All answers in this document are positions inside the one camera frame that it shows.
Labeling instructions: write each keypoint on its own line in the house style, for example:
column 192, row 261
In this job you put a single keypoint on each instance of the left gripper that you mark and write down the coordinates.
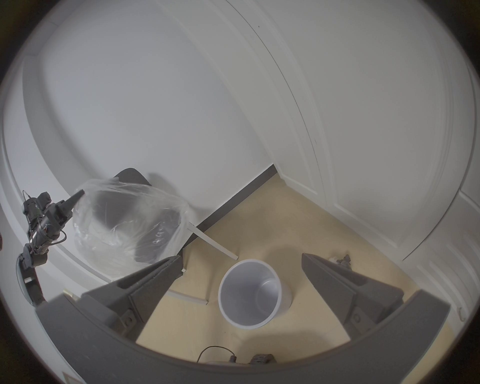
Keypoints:
column 54, row 217

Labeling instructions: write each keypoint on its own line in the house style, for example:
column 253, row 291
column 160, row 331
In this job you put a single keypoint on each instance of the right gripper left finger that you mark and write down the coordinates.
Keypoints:
column 142, row 296

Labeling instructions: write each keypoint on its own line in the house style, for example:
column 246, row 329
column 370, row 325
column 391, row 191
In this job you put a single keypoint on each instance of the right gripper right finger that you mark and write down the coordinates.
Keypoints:
column 345, row 296

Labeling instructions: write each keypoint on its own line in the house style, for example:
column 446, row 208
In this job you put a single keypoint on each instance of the clear plastic bag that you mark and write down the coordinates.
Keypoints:
column 123, row 240

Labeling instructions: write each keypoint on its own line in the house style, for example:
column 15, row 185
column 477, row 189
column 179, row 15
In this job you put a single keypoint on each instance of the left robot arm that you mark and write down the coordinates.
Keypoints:
column 33, row 255

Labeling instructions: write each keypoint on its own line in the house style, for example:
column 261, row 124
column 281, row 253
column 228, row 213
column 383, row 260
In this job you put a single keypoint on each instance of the white trash bin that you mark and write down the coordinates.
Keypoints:
column 251, row 296

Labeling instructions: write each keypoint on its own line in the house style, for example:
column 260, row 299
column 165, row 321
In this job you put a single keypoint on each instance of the white chair with grey seat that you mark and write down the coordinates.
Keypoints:
column 131, row 175

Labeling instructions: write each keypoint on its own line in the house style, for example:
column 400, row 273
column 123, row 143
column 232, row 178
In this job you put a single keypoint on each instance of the white wardrobe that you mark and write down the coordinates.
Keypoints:
column 375, row 150

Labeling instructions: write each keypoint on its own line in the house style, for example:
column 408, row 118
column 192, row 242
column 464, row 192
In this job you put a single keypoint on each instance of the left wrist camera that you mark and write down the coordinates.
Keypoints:
column 35, row 204

